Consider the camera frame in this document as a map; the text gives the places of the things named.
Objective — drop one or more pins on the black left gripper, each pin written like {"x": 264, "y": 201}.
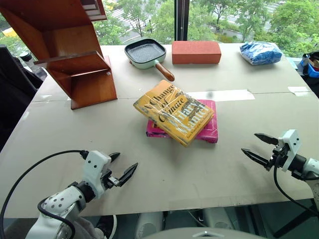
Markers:
{"x": 111, "y": 180}

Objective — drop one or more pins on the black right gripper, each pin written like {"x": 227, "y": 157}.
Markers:
{"x": 279, "y": 154}

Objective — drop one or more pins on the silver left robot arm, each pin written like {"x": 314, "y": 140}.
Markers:
{"x": 62, "y": 199}

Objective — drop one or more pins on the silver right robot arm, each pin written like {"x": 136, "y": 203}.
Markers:
{"x": 311, "y": 169}

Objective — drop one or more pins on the pink book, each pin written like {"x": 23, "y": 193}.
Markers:
{"x": 209, "y": 129}

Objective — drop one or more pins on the yellow book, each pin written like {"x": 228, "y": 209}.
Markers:
{"x": 172, "y": 112}

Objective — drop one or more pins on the brown wooden bookshelf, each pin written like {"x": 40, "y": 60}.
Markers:
{"x": 74, "y": 49}

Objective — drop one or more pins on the long white tape strip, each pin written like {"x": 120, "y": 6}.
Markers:
{"x": 231, "y": 95}

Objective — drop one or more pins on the black and white shoe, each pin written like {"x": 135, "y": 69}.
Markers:
{"x": 108, "y": 226}

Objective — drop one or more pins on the pale grey rounded shape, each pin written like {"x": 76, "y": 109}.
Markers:
{"x": 219, "y": 217}
{"x": 149, "y": 222}

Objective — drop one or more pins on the short white tape strip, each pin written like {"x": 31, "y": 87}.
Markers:
{"x": 299, "y": 90}

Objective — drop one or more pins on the blue storage box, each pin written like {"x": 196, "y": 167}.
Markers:
{"x": 314, "y": 71}

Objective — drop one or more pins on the blue plastic bag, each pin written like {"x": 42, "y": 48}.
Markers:
{"x": 260, "y": 52}

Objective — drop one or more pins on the grey robot torso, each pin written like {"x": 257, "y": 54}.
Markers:
{"x": 199, "y": 234}

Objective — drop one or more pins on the green square frying pan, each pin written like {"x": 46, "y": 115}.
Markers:
{"x": 144, "y": 51}

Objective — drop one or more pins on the red brick block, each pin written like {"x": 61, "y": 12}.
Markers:
{"x": 194, "y": 52}

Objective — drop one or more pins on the black chair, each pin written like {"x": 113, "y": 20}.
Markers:
{"x": 12, "y": 87}

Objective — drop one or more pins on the clear bottle with grey cap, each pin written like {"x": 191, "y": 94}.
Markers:
{"x": 26, "y": 57}

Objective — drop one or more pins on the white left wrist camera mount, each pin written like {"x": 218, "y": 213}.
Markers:
{"x": 94, "y": 164}

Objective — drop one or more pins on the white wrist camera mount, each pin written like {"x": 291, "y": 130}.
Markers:
{"x": 94, "y": 164}
{"x": 291, "y": 142}

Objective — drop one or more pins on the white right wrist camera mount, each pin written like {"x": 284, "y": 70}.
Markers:
{"x": 291, "y": 142}

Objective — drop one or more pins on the black table frame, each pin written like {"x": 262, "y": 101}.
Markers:
{"x": 294, "y": 219}

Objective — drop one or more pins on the black window frame post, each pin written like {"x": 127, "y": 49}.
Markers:
{"x": 180, "y": 20}

